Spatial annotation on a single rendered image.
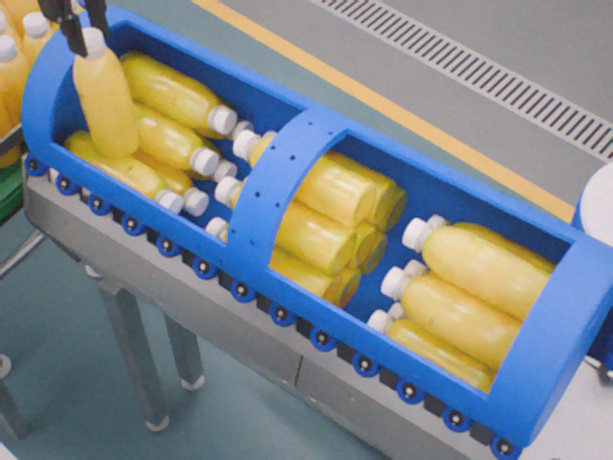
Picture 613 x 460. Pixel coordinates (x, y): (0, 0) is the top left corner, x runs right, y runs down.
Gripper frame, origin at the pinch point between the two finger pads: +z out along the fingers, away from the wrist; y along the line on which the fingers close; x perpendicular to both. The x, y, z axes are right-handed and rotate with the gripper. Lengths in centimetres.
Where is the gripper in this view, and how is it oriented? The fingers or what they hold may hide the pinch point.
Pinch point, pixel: (85, 25)
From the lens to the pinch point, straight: 131.4
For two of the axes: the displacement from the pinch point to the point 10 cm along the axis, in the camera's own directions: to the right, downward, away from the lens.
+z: 0.1, 6.1, 7.9
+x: -8.2, -4.5, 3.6
